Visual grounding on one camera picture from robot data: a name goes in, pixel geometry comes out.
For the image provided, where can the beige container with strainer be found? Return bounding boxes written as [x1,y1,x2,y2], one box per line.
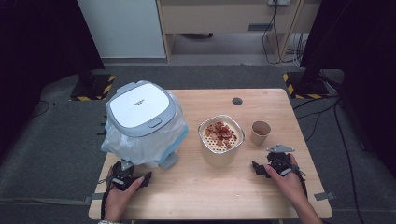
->
[197,114,246,169]

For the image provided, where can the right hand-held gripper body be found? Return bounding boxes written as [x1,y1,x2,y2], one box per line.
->
[265,143,302,176]

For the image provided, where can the grey tape strip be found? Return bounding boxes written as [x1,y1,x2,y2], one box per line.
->
[313,191,337,202]
[83,192,106,205]

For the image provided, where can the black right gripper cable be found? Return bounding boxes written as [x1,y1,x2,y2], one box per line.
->
[290,163,310,199]

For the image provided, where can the black hazard-striped stand base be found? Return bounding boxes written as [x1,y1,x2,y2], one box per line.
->
[282,70,331,101]
[69,74,116,102]

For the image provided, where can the black floor cable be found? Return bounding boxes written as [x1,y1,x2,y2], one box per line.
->
[31,100,51,118]

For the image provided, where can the black curtain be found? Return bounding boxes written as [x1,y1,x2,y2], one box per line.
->
[0,0,106,157]
[300,0,396,171]

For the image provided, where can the black hanging cables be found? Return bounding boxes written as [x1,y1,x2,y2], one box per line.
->
[261,2,307,67]

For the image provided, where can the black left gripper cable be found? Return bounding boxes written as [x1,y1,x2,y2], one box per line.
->
[98,167,116,220]

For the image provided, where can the translucent white trash bag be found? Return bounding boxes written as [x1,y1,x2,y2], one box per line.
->
[100,92,190,166]

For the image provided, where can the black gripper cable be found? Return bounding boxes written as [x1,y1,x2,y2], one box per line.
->
[98,167,116,220]
[290,163,310,199]

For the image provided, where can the red brown food scraps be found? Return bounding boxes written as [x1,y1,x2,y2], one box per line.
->
[205,120,238,147]

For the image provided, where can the person's left hand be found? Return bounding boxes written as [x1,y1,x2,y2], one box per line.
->
[104,175,146,222]

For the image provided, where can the white cabinet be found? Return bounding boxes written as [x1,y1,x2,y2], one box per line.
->
[77,0,166,60]

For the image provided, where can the brown paper cup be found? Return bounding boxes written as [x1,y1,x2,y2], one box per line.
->
[250,120,272,147]

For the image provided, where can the white grey pedal trash can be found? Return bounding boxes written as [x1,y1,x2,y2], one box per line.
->
[104,79,190,171]

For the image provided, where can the black floor cables bundle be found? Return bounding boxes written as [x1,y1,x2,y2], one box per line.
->
[292,94,366,224]

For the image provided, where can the light wooden desk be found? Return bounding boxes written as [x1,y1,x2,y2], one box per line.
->
[155,0,321,63]

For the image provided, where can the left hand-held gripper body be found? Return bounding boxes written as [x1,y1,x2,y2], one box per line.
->
[108,159,139,191]

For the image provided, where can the person's right hand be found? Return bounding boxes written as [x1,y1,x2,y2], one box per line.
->
[263,154,308,206]

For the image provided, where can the black table edge clips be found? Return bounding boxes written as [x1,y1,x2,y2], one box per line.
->
[96,115,108,136]

